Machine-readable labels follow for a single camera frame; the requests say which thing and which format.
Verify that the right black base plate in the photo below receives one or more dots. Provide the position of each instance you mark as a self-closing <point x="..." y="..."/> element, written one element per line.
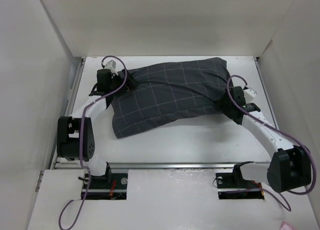
<point x="232" y="185"/>

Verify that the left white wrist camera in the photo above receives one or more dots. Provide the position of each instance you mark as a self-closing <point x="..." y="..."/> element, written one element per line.
<point x="110" y="65"/>

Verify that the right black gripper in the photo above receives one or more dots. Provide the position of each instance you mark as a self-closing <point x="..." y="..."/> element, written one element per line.
<point x="225" y="109"/>

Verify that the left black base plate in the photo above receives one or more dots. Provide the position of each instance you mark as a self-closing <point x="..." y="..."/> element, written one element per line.
<point x="114" y="188"/>

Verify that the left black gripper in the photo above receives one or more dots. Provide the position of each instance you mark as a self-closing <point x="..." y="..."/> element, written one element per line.
<point x="131" y="82"/>

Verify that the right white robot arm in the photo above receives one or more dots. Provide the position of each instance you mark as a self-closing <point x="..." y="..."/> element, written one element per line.
<point x="291" y="165"/>

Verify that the dark grey checked pillowcase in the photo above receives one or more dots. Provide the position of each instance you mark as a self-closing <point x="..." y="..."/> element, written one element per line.
<point x="167" y="92"/>

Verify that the aluminium right rail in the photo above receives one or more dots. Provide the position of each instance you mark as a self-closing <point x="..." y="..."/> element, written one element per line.
<point x="274" y="120"/>

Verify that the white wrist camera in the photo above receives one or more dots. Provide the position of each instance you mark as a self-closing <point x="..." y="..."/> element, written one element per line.
<point x="110" y="65"/>
<point x="249" y="94"/>

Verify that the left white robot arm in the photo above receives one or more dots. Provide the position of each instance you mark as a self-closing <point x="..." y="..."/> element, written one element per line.
<point x="75" y="135"/>

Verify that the aluminium front rail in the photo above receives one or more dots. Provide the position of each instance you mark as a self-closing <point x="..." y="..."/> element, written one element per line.
<point x="118" y="165"/>

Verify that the pink object at corner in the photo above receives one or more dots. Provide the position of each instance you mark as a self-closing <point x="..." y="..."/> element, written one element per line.
<point x="286" y="226"/>

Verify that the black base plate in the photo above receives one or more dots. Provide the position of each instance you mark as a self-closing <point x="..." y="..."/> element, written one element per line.
<point x="114" y="188"/>
<point x="232" y="185"/>

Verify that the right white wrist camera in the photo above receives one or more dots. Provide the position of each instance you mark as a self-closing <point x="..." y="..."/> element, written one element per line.
<point x="249" y="94"/>

